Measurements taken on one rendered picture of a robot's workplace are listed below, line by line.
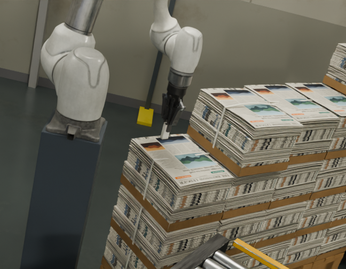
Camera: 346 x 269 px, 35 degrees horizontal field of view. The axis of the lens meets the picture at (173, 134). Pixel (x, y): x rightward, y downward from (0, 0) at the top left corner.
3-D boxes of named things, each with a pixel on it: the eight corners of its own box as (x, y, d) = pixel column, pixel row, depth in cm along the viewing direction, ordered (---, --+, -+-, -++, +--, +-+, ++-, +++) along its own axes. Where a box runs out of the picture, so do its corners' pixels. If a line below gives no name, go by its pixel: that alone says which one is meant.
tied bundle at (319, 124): (228, 127, 270) (242, 84, 260) (270, 124, 287) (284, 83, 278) (281, 167, 244) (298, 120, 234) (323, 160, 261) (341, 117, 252)
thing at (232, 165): (214, 157, 235) (217, 148, 233) (262, 151, 252) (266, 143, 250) (238, 177, 224) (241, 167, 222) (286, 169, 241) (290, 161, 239)
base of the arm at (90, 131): (41, 136, 180) (44, 120, 178) (55, 110, 200) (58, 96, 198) (96, 148, 182) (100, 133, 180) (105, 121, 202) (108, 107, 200)
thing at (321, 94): (284, 84, 277) (284, 82, 277) (320, 83, 294) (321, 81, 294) (340, 117, 251) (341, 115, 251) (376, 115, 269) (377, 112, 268)
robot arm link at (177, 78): (184, 64, 212) (180, 78, 215) (165, 64, 207) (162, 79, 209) (198, 73, 206) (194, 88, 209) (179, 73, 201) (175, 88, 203)
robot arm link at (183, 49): (201, 74, 205) (184, 61, 215) (212, 34, 199) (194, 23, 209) (176, 73, 200) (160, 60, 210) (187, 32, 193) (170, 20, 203)
